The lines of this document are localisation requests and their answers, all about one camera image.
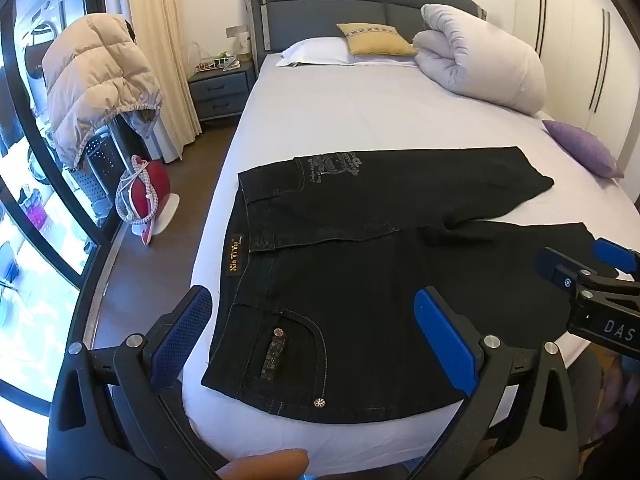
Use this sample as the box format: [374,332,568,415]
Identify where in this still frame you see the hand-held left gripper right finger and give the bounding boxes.
[407,286,586,480]

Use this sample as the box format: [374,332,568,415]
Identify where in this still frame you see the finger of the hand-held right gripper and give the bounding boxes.
[592,238,640,279]
[534,246,621,292]

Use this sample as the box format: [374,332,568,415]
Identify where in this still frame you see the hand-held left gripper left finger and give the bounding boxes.
[46,285,241,480]

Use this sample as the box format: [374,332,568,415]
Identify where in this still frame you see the black denim pants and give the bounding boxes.
[201,146,621,423]

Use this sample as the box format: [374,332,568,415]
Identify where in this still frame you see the person's left hand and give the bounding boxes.
[231,447,309,480]

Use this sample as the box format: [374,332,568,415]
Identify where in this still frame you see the purple cushion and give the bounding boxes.
[542,120,625,178]

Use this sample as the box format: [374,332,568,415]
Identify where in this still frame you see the red steam iron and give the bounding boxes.
[116,155,182,246]

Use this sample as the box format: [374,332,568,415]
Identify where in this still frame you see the black framed window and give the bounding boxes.
[0,0,132,411]

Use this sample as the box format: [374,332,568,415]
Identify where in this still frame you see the black perforated chair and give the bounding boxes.
[65,125,132,221]

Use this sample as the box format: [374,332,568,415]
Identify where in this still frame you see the rolled white duvet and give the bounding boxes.
[412,4,547,115]

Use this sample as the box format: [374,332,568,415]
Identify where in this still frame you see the white wardrobe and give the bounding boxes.
[515,0,640,191]

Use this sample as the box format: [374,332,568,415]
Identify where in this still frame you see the grey nightstand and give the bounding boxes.
[187,62,258,122]

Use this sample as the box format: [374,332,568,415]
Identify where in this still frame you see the bed with white sheet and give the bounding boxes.
[181,52,640,466]

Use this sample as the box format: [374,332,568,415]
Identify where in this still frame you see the beige puffer jacket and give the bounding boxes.
[41,12,165,168]

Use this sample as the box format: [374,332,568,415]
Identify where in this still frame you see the yellow cushion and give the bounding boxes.
[336,23,418,57]

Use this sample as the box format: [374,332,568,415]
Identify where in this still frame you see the cream curtain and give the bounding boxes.
[125,0,203,163]

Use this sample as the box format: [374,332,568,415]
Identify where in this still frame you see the white pillow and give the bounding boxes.
[276,37,418,68]

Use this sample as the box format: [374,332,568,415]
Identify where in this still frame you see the white wire basket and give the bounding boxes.
[187,42,242,74]

